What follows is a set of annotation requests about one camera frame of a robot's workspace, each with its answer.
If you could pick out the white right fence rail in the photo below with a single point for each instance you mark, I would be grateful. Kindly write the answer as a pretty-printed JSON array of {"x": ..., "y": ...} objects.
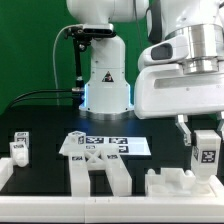
[{"x": 216, "y": 186}]

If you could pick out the white front fence rail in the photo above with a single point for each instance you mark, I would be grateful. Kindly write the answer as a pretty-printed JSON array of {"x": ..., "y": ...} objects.
[{"x": 111, "y": 209}]

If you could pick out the white chair seat block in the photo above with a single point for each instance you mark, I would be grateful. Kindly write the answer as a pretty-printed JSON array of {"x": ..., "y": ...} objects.
[{"x": 175, "y": 182}]

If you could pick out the white long side rail front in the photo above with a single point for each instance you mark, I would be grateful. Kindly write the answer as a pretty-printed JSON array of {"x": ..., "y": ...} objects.
[{"x": 79, "y": 177}]

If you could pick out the white left fence block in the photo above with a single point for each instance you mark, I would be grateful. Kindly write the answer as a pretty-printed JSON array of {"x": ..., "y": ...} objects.
[{"x": 6, "y": 170}]

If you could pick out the black camera on stand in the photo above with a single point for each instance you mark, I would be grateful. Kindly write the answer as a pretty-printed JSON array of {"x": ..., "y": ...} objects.
[{"x": 82, "y": 37}]

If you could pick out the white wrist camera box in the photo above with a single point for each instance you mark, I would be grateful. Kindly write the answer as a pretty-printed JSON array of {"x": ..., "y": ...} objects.
[{"x": 171, "y": 50}]

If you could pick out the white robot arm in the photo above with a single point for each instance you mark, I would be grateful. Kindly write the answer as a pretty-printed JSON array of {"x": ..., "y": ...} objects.
[{"x": 180, "y": 65}]

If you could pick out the white long side rail back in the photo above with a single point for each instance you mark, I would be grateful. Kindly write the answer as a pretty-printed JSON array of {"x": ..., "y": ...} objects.
[{"x": 119, "y": 178}]

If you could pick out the white long side rail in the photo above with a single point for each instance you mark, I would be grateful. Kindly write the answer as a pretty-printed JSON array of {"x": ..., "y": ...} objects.
[
  {"x": 119, "y": 178},
  {"x": 79, "y": 177}
]

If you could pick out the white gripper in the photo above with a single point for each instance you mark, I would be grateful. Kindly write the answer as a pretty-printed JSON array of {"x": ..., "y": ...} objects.
[{"x": 165, "y": 91}]

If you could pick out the white fence rail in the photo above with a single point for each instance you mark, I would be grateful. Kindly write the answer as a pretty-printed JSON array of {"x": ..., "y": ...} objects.
[
  {"x": 216, "y": 186},
  {"x": 111, "y": 209}
]

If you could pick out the white flat back panel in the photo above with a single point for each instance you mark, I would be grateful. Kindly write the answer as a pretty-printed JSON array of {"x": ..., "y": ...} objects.
[{"x": 126, "y": 145}]

